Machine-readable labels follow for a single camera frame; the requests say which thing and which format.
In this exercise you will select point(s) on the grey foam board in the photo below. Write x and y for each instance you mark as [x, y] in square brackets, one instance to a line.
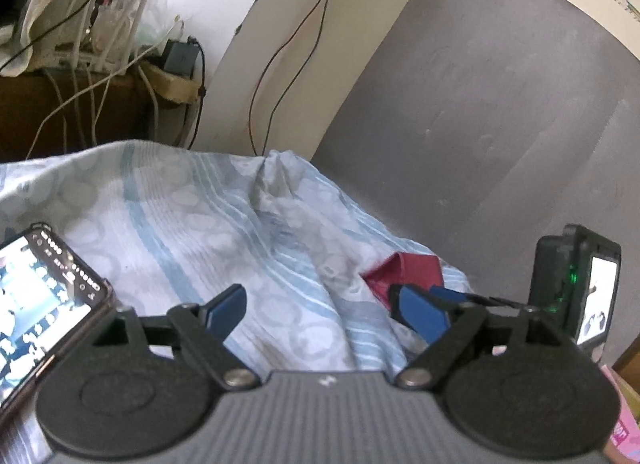
[490, 119]

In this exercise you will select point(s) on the smartphone with lit screen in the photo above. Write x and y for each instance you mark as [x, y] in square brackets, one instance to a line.
[35, 304]

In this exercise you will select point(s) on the pink tin box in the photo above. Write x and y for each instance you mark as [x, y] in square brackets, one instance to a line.
[622, 436]

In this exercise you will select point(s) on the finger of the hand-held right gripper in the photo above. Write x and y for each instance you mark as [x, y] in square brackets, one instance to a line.
[452, 295]

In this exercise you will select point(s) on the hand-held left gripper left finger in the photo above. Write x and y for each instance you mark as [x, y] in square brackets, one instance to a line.
[227, 311]

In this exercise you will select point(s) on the black power adapter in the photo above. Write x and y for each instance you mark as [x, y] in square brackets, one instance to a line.
[181, 58]

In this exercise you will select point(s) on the beige tray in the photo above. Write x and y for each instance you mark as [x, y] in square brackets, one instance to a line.
[172, 88]

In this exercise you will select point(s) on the blue patterned bedsheet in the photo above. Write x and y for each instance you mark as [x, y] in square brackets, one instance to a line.
[175, 224]

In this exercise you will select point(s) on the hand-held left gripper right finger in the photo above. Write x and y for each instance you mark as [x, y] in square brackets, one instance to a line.
[420, 316]

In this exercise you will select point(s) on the maroon pouch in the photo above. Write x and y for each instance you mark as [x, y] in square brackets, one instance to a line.
[405, 271]

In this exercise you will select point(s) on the brown wooden cabinet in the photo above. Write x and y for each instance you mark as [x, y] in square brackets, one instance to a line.
[30, 109]

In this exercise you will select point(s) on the white cloth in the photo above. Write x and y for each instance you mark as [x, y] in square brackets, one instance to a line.
[45, 9]

